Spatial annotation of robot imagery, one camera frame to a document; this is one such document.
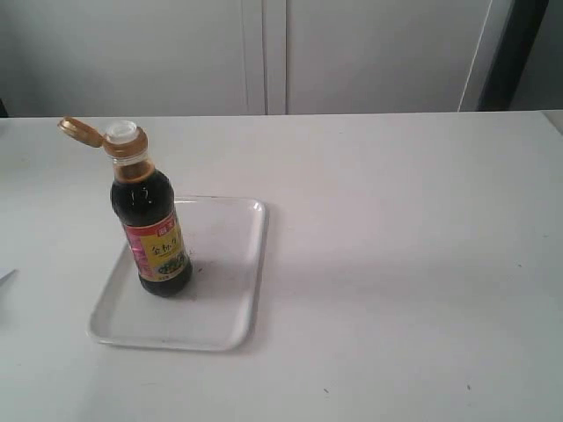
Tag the dark soy sauce bottle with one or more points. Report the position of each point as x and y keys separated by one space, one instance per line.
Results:
x=142 y=197

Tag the dark vertical post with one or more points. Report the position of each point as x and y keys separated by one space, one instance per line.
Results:
x=518 y=37

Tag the white plastic tray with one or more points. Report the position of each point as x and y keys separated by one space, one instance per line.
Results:
x=214 y=312

